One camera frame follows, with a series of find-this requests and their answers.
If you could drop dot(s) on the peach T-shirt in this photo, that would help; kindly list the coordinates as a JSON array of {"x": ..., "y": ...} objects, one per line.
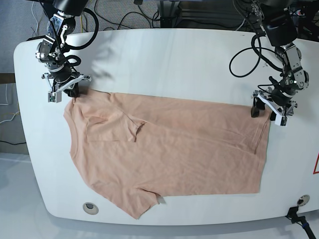
[{"x": 132, "y": 149}]

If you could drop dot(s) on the left table cable grommet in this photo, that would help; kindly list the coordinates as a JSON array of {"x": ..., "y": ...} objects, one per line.
[{"x": 90, "y": 208}]

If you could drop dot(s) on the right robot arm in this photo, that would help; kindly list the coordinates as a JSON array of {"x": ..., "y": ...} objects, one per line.
[{"x": 51, "y": 50}]

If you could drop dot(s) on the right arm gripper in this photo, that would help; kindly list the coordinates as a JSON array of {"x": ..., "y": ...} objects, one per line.
[{"x": 70, "y": 83}]

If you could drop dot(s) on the right table cable grommet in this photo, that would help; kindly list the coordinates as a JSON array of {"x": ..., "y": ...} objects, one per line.
[{"x": 303, "y": 200}]

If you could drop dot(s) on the black clamp with cable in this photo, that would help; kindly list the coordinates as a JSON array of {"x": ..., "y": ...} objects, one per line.
[{"x": 300, "y": 220}]

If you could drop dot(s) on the black aluminium frame base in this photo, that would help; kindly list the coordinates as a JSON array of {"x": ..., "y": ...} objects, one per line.
[{"x": 169, "y": 12}]

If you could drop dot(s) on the table cable grommet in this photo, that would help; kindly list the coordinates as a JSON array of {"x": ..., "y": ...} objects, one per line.
[
  {"x": 303, "y": 200},
  {"x": 90, "y": 208}
]

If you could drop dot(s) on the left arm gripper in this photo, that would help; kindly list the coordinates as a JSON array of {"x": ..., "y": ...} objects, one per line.
[{"x": 282, "y": 107}]

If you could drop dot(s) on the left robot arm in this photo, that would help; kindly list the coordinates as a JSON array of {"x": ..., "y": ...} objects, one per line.
[{"x": 277, "y": 25}]

